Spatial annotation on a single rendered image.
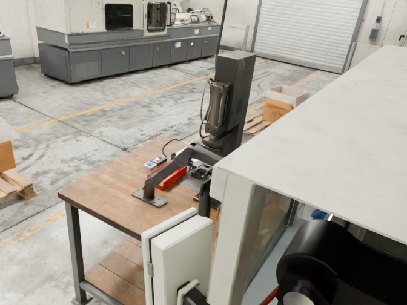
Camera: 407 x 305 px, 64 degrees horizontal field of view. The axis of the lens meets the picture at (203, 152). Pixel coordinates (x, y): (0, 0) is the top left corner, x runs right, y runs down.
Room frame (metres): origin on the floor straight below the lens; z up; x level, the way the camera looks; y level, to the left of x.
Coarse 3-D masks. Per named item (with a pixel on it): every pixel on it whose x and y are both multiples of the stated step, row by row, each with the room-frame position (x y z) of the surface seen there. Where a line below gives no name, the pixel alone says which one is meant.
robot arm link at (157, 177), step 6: (174, 162) 1.38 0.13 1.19; (162, 168) 1.42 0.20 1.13; (168, 168) 1.40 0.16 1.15; (174, 168) 1.39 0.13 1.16; (156, 174) 1.42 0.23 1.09; (162, 174) 1.41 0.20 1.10; (168, 174) 1.40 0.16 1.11; (150, 180) 1.43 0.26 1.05; (156, 180) 1.42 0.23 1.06; (162, 180) 1.42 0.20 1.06; (156, 186) 1.41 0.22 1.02
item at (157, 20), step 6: (150, 6) 7.85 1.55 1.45; (156, 6) 8.02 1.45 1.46; (162, 6) 8.21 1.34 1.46; (150, 12) 7.85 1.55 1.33; (156, 12) 8.03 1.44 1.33; (162, 12) 8.22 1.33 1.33; (150, 18) 7.86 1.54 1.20; (156, 18) 8.04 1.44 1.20; (162, 18) 8.23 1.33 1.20; (150, 24) 7.86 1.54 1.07; (156, 24) 8.04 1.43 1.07; (162, 24) 8.24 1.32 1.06; (150, 30) 7.86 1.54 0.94; (156, 30) 8.05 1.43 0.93
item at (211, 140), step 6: (228, 132) 1.90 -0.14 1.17; (204, 138) 1.83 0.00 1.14; (210, 138) 1.75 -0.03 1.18; (216, 138) 1.74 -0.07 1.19; (222, 138) 1.77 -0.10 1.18; (198, 144) 1.74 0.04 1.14; (204, 144) 1.74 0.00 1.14; (210, 144) 1.69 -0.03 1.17; (216, 144) 1.70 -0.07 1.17; (222, 144) 1.77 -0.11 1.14; (210, 150) 1.70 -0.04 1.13; (216, 150) 1.68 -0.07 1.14; (222, 150) 1.70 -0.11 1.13
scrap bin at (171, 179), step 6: (168, 162) 1.79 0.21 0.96; (180, 168) 1.79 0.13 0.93; (186, 168) 1.77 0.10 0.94; (150, 174) 1.63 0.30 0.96; (174, 174) 1.65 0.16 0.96; (180, 174) 1.72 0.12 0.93; (168, 180) 1.60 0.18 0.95; (174, 180) 1.66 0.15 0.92; (162, 186) 1.56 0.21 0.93; (168, 186) 1.60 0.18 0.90
